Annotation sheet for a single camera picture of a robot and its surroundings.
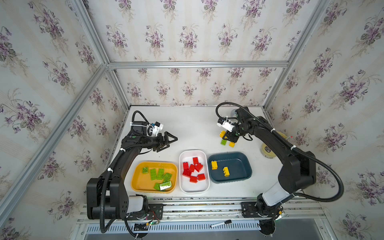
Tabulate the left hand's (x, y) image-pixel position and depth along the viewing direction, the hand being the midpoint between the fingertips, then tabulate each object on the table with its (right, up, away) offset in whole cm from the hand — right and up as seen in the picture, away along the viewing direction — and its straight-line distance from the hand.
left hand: (172, 141), depth 79 cm
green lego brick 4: (-9, -25, +1) cm, 27 cm away
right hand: (+30, +3, +7) cm, 31 cm away
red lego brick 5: (+16, -22, +5) cm, 27 cm away
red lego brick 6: (+8, -20, +6) cm, 22 cm away
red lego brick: (+14, -17, +8) cm, 23 cm away
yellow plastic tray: (-18, -24, +4) cm, 30 cm away
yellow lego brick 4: (+37, -5, +19) cm, 42 cm away
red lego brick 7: (+13, -14, +13) cm, 23 cm away
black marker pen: (+27, -38, -8) cm, 47 cm away
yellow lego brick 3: (+27, +4, +4) cm, 28 cm away
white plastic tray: (+12, -19, +7) cm, 24 cm away
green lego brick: (-8, -19, +7) cm, 22 cm away
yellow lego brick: (+30, -19, +5) cm, 36 cm away
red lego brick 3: (+11, -17, +8) cm, 21 cm away
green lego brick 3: (-4, -25, +1) cm, 25 cm away
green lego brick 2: (-4, -21, +3) cm, 22 cm away
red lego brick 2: (+7, -16, +7) cm, 18 cm away
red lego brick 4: (+11, -22, +3) cm, 25 cm away
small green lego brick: (-17, -18, +7) cm, 26 cm away
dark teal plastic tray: (+39, -16, +10) cm, 43 cm away
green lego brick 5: (+32, -3, +20) cm, 38 cm away
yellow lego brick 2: (+24, -15, +8) cm, 29 cm away
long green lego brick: (-12, -20, +5) cm, 24 cm away
